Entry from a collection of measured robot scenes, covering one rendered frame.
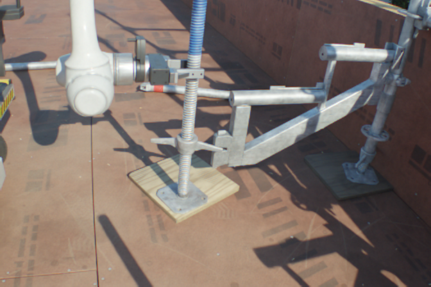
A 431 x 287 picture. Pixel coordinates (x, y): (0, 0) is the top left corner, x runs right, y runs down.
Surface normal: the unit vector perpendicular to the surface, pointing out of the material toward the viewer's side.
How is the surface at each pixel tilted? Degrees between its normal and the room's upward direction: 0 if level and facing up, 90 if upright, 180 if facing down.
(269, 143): 90
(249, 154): 90
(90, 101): 95
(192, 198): 0
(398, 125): 90
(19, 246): 0
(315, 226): 0
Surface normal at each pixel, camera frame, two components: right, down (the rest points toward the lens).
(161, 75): 0.31, 0.49
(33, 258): 0.12, -0.87
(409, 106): -0.94, 0.05
